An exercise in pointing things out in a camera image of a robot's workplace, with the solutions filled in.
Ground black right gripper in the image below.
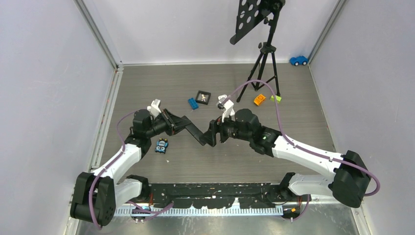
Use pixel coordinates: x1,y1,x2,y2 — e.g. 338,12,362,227
200,110,252,147

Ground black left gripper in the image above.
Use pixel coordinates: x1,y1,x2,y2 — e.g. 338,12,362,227
146,109,191,139

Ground black battery cover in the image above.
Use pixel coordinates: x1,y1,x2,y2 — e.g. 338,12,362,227
203,130,216,147

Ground white remote control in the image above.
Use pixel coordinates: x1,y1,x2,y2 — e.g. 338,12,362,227
218,94,227,104

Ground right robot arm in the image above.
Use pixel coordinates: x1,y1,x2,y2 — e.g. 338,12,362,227
206,109,373,208

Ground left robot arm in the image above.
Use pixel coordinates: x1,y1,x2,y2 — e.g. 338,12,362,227
69,109,191,229

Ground blue toy brick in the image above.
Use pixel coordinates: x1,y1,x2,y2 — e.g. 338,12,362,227
188,98,199,110

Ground blue robot face toy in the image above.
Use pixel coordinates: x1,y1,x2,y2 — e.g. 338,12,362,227
155,138,168,154

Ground orange toy brick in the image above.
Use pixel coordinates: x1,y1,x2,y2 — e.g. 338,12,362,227
254,94,266,106

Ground green toy brick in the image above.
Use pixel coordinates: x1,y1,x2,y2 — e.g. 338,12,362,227
270,95,282,104

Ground blue toy car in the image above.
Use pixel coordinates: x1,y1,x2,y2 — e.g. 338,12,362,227
289,56,308,66

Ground black tripod stand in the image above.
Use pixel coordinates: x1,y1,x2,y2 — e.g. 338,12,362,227
230,0,286,97

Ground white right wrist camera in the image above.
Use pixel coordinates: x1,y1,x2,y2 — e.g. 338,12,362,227
216,100,235,122

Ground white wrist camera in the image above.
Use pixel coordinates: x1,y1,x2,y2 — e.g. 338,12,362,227
216,100,235,122
147,99,161,118

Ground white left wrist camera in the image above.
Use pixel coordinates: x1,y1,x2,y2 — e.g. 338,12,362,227
147,99,161,118

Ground black square frame box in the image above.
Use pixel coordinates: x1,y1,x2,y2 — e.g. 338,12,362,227
195,90,211,105

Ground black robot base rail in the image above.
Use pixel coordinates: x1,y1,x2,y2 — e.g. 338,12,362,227
118,173,312,210

